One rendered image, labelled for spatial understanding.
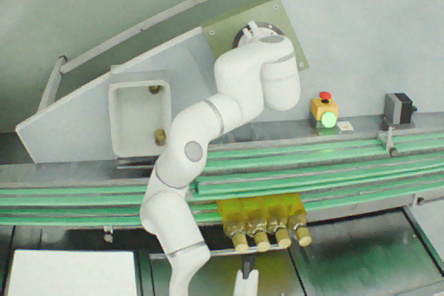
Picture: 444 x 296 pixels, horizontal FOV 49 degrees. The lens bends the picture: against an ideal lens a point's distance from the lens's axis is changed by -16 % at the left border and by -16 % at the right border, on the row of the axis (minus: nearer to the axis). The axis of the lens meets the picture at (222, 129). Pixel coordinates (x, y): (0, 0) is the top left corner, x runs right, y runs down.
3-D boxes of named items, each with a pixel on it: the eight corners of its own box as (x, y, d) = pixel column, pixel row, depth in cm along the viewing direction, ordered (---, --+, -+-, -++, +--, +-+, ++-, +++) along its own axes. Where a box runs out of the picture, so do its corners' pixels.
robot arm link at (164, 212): (243, 224, 113) (218, 234, 126) (200, 128, 116) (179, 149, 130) (172, 253, 106) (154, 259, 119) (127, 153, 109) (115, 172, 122)
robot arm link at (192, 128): (192, 111, 129) (137, 138, 123) (212, 88, 117) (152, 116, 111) (223, 166, 127) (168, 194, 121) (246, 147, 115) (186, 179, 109)
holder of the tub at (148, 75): (115, 158, 171) (115, 171, 164) (109, 74, 159) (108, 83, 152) (170, 155, 173) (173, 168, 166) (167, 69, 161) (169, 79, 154)
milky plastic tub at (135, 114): (114, 143, 168) (114, 158, 160) (108, 74, 158) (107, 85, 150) (170, 140, 170) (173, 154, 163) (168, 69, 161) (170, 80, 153)
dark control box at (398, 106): (382, 114, 178) (392, 125, 171) (385, 92, 175) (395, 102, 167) (401, 113, 180) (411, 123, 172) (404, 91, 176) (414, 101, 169)
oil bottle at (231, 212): (215, 200, 167) (226, 242, 148) (214, 184, 165) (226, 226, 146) (234, 198, 168) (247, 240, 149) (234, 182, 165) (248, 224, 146)
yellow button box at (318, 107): (309, 118, 175) (316, 128, 168) (310, 95, 171) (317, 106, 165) (329, 116, 176) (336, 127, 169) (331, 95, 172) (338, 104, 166)
